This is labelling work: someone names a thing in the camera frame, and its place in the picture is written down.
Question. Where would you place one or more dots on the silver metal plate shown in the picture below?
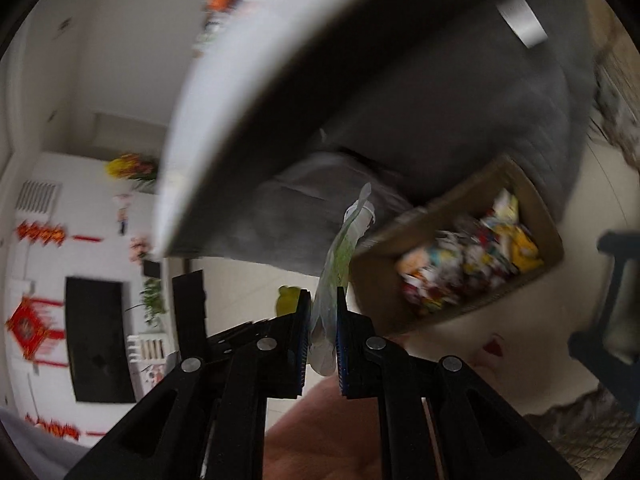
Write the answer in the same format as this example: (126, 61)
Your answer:
(522, 22)

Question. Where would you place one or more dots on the white slatted wall vent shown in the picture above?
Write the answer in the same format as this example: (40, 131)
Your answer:
(37, 195)

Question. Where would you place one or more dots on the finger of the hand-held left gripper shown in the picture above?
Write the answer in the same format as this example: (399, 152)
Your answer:
(235, 335)

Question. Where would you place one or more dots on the small green plant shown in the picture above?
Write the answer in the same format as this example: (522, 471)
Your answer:
(152, 300)

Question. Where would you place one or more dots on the grey patterned rug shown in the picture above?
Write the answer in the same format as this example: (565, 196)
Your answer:
(575, 435)

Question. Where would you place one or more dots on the person's bare leg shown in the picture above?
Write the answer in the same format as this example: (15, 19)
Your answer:
(320, 435)

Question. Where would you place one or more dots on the yellow orchid in dark pot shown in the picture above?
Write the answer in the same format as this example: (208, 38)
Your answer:
(130, 167)

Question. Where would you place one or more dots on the brown cardboard box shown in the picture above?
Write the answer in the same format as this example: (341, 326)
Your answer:
(380, 280)

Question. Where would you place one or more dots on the red diamond wall decoration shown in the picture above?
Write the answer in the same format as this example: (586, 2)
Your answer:
(27, 327)

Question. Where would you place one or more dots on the white green plastic wrapper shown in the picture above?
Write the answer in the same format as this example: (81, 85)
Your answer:
(345, 250)

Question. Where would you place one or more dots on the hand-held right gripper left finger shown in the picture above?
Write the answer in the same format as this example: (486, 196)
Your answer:
(302, 340)

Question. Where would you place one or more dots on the person's light grey clothing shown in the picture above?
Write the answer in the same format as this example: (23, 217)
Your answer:
(30, 445)

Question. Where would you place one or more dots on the yellow child potty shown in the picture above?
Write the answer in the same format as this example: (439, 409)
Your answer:
(289, 300)

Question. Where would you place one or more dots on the red knot wall hanging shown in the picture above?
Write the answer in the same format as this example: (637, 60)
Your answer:
(40, 235)

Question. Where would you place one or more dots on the dark blue stool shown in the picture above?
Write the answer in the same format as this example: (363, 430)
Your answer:
(615, 300)

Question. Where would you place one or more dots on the white router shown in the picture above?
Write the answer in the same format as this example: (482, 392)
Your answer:
(134, 347)

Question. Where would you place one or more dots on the black flat television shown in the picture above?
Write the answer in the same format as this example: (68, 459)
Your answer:
(95, 340)

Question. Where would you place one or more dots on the red hanging wall ornament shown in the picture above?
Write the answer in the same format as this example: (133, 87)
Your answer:
(55, 427)

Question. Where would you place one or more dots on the heap of colourful wrappers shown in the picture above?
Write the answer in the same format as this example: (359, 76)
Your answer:
(470, 255)

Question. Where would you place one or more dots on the pink flower bouquet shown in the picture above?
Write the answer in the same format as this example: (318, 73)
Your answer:
(140, 247)

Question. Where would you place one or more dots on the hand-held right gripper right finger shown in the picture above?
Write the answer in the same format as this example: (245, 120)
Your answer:
(341, 350)

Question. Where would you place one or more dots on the small red scrap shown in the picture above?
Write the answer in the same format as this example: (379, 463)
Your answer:
(495, 345)

